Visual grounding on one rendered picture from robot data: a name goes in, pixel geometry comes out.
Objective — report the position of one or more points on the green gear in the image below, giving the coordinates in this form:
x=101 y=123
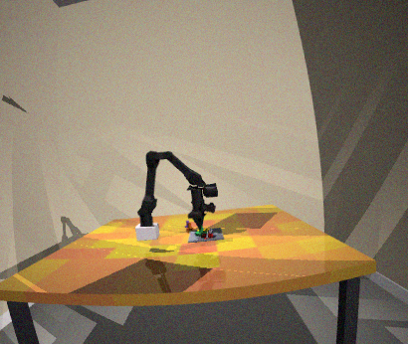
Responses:
x=200 y=233

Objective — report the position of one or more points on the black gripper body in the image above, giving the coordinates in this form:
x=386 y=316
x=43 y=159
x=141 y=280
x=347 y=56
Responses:
x=197 y=208

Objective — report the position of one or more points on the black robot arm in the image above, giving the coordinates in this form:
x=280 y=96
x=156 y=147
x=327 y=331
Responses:
x=149 y=202

